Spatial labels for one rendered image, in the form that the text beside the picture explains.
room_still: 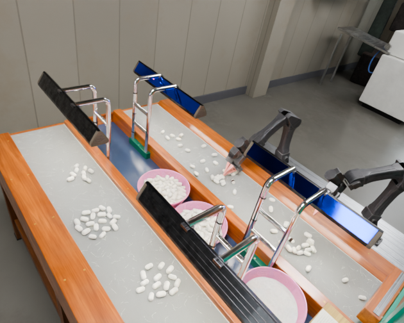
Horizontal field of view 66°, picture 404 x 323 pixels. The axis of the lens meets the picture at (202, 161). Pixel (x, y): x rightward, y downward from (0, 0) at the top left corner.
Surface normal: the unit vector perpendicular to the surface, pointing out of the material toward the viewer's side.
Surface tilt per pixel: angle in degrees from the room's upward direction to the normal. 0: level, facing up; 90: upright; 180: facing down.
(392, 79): 90
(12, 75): 90
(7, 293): 0
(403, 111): 90
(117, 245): 0
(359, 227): 58
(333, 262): 0
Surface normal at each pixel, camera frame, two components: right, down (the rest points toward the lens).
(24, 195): 0.17, -0.78
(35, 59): 0.64, 0.54
